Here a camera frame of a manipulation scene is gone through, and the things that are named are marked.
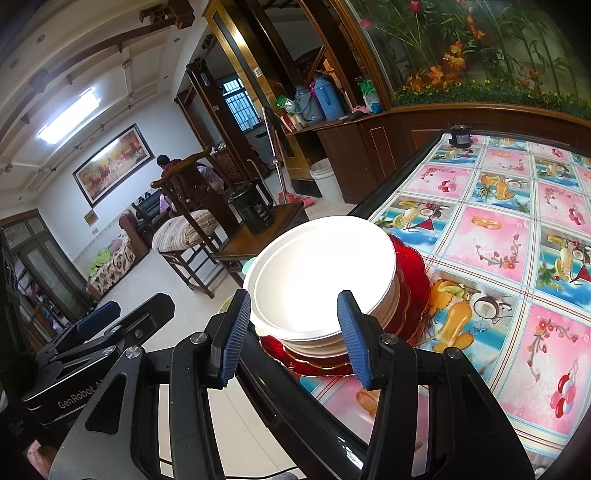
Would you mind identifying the red scalloped glass plate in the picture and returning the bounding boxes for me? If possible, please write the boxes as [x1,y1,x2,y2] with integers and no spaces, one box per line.
[259,234,430,377]

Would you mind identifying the stack of white plates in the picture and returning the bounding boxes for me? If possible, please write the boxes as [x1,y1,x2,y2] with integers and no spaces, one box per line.
[243,216,402,358]

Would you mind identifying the patterned sofa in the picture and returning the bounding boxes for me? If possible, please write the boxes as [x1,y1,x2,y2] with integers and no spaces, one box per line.
[86,210,149,301]

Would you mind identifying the colourful fruit pattern tablecloth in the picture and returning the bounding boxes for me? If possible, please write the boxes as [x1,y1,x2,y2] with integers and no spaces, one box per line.
[294,133,591,480]

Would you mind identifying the wooden side table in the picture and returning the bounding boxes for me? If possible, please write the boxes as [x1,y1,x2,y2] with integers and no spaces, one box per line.
[214,201,308,288]

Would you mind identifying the dark wooden chair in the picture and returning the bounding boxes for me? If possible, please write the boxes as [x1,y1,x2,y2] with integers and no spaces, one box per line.
[151,147,239,298]

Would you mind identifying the black bucket on table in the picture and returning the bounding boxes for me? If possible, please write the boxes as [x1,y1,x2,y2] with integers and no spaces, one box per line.
[228,179,274,235]

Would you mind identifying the seated person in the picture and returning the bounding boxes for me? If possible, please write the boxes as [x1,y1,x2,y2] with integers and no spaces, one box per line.
[150,155,225,215]

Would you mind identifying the small black device on table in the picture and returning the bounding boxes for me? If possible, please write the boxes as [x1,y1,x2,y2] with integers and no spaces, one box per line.
[449,124,473,149]

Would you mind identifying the white trash bin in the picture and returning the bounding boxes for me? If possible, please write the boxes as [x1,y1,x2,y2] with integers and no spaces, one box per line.
[310,158,344,204]

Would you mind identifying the wooden sideboard counter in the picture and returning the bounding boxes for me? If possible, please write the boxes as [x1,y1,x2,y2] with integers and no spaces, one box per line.
[290,103,590,204]

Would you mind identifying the grey thermos jug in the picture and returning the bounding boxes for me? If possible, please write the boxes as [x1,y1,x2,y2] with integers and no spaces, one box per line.
[294,86,325,125]

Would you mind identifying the blue thermos jug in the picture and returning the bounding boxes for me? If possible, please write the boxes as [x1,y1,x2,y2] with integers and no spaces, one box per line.
[314,77,345,121]

